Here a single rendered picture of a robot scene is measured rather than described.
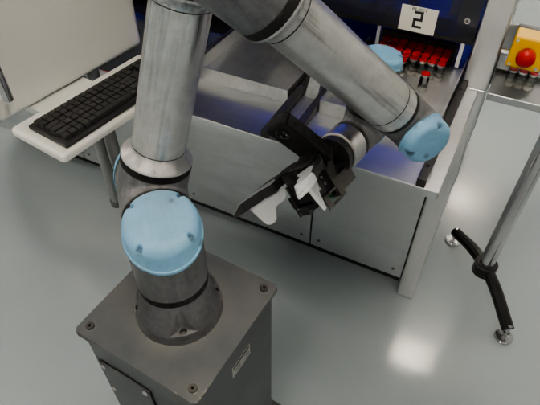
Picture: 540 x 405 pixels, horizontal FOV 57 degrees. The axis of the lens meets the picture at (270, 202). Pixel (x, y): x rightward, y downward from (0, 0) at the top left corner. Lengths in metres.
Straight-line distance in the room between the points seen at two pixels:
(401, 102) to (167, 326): 0.50
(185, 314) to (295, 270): 1.15
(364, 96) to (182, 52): 0.25
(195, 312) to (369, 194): 0.92
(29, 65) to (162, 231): 0.79
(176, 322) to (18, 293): 1.31
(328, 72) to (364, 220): 1.12
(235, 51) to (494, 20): 0.63
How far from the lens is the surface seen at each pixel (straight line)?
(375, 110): 0.70
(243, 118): 1.15
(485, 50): 1.29
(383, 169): 1.04
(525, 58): 1.25
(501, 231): 1.80
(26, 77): 1.42
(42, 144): 1.31
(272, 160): 1.71
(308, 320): 1.82
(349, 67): 0.64
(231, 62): 1.35
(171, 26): 0.69
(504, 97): 1.34
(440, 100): 1.27
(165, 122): 0.75
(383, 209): 1.65
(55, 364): 1.88
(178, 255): 0.72
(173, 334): 0.86
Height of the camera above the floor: 1.55
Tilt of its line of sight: 45 degrees down
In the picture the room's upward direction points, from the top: straight up
